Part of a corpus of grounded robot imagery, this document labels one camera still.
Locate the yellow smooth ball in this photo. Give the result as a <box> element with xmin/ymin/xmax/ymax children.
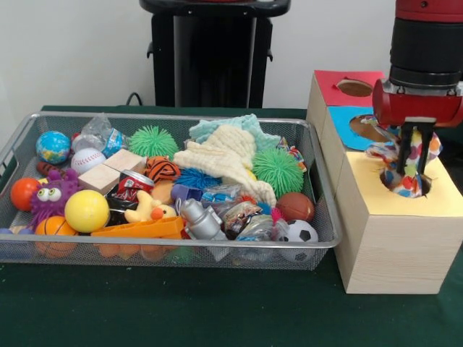
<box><xmin>64</xmin><ymin>189</ymin><xmax>111</xmax><ymax>234</ymax></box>

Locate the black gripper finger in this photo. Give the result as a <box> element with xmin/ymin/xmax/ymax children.
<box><xmin>415</xmin><ymin>124</ymin><xmax>436</xmax><ymax>177</ymax></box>
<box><xmin>396</xmin><ymin>124</ymin><xmax>415</xmax><ymax>174</ymax></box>

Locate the brown toy football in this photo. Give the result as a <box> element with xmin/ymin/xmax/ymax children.
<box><xmin>276</xmin><ymin>192</ymin><xmax>315</xmax><ymax>222</ymax></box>

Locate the purple furry monster toy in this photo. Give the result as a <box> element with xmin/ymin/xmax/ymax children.
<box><xmin>28</xmin><ymin>168</ymin><xmax>82</xmax><ymax>227</ymax></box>

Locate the colourful knotted rag toy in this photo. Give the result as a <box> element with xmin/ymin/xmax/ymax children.
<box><xmin>356</xmin><ymin>115</ymin><xmax>444</xmax><ymax>200</ymax></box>

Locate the wooden box with three holes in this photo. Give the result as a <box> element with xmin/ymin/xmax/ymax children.
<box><xmin>305</xmin><ymin>69</ymin><xmax>463</xmax><ymax>296</ymax></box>

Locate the orange toy basketball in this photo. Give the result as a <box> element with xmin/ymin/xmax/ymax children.
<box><xmin>35</xmin><ymin>215</ymin><xmax>79</xmax><ymax>238</ymax></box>

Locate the cream knitted cloth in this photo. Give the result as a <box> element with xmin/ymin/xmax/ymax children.
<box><xmin>172</xmin><ymin>124</ymin><xmax>278</xmax><ymax>207</ymax></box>

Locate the light blue cloth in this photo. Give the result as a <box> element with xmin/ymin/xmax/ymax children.
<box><xmin>188</xmin><ymin>113</ymin><xmax>282</xmax><ymax>151</ymax></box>

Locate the green spiky rubber ball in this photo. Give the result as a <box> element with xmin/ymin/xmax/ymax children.
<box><xmin>128</xmin><ymin>125</ymin><xmax>180</xmax><ymax>160</ymax></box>
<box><xmin>251</xmin><ymin>147</ymin><xmax>305</xmax><ymax>198</ymax></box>

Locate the silver mesh bin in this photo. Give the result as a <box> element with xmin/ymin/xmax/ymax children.
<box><xmin>0</xmin><ymin>111</ymin><xmax>344</xmax><ymax>272</ymax></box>

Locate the dark green table cloth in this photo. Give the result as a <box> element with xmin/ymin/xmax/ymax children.
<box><xmin>0</xmin><ymin>104</ymin><xmax>463</xmax><ymax>347</ymax></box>

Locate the black and white soccer ball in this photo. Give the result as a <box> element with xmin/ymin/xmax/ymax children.
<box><xmin>281</xmin><ymin>219</ymin><xmax>320</xmax><ymax>250</ymax></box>

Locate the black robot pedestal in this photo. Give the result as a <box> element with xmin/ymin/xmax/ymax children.
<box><xmin>139</xmin><ymin>0</ymin><xmax>292</xmax><ymax>108</ymax></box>

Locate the red orange ball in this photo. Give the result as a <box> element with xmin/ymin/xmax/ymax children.
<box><xmin>9</xmin><ymin>177</ymin><xmax>41</xmax><ymax>213</ymax></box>

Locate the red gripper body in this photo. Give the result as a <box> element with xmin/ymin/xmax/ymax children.
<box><xmin>372</xmin><ymin>78</ymin><xmax>463</xmax><ymax>128</ymax></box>

